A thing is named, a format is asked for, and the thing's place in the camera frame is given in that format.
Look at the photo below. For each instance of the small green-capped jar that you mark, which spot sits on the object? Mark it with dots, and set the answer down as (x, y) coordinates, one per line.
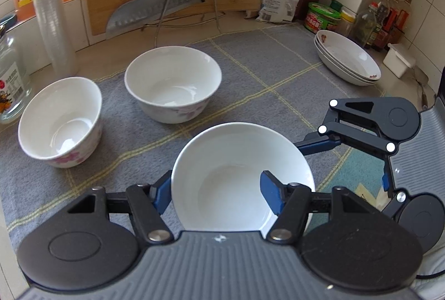
(336, 5)

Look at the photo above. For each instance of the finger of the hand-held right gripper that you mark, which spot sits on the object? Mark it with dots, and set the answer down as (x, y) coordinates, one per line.
(385, 178)
(316, 144)

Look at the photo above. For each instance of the person's white jacket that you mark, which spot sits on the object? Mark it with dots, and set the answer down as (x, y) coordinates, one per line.
(434, 256)

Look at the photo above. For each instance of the labelled glass jar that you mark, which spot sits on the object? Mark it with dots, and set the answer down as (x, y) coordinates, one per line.
(12, 77)

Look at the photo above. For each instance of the grey-blue checked cloth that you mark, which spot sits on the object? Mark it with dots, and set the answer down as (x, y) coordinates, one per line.
(260, 84)

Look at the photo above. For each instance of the white pink-flower bowl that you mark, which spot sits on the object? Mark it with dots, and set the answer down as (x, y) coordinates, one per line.
(226, 181)
(173, 84)
(59, 119)

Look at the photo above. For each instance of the stack of clear plastic cups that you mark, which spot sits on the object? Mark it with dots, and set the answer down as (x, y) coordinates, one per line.
(48, 7)

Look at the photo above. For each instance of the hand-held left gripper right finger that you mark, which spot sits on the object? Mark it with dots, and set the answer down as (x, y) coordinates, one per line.
(273, 192)

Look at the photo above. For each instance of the green-lidded food tub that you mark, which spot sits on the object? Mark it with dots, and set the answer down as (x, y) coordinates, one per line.
(321, 16)

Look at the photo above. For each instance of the white plastic container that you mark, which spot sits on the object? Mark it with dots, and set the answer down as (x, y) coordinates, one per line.
(399, 60)

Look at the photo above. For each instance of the green-labelled oil bottle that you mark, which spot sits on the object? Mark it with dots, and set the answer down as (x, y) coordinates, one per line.
(381, 20)

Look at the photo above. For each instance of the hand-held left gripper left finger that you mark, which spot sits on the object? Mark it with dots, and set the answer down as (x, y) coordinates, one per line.
(161, 194)

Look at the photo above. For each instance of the yellow-lidded spice jar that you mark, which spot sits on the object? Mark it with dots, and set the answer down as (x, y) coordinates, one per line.
(347, 21)

